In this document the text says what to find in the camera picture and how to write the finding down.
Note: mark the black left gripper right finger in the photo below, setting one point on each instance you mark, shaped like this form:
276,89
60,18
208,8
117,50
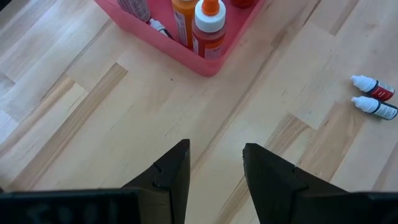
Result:
270,193

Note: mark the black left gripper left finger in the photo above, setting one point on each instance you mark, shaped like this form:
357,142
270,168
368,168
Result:
164,193

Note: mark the small dark green dropper bottle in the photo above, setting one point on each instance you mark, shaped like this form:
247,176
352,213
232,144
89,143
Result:
157,25

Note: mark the large amber food colouring bottle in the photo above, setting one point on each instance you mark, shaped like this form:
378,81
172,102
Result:
186,18

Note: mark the large orange food colouring bottle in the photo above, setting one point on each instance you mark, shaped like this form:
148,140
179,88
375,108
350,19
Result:
209,21

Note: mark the large green food colouring bottle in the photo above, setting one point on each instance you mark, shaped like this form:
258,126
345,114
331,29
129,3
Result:
135,7

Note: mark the pink plastic bin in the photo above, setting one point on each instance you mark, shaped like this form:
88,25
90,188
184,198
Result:
199,68

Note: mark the small dark blue dropper bottle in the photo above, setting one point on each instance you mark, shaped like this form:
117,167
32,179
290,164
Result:
384,109

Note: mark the small red dropper bottle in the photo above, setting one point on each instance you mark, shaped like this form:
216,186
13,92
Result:
381,91

